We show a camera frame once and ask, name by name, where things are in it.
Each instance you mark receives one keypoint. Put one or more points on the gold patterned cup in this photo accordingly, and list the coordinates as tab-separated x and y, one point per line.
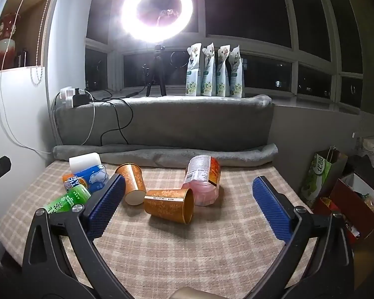
166	205
131	179

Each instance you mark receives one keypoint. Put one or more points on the black charger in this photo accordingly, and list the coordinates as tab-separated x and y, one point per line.
81	98

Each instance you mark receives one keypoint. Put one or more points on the white power strip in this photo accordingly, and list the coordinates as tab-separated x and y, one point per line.
66	97

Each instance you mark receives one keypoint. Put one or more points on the blue tissue packet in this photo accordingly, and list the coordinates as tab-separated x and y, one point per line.
93	177

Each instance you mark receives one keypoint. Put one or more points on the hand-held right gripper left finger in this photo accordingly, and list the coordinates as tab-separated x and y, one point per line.
107	204

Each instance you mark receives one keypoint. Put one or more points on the orange soda can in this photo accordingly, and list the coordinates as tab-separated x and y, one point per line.
73	182

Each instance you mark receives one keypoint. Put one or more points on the white window frame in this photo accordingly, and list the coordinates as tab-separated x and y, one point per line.
294	46

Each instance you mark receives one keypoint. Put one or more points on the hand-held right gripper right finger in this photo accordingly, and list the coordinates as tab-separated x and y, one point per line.
271	208

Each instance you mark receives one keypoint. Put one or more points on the red cardboard box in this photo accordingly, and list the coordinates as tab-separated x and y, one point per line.
358	211

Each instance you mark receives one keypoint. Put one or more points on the green paper bag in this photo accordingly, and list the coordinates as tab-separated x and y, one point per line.
319	174

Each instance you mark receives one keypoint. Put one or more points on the white green standing pouch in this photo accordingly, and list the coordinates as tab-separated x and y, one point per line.
237	81
223	79
208	78
194	74

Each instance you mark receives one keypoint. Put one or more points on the pink labelled plastic cup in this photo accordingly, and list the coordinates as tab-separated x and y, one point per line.
202	174

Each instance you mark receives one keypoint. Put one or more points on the green tea bottle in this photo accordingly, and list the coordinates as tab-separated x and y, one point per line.
67	202

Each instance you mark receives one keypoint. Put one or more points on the rolled grey blanket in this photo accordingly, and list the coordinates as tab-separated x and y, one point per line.
162	155

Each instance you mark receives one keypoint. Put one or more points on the black tripod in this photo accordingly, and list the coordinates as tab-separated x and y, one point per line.
156	68

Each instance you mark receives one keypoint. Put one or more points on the white cup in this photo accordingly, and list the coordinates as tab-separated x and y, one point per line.
84	161

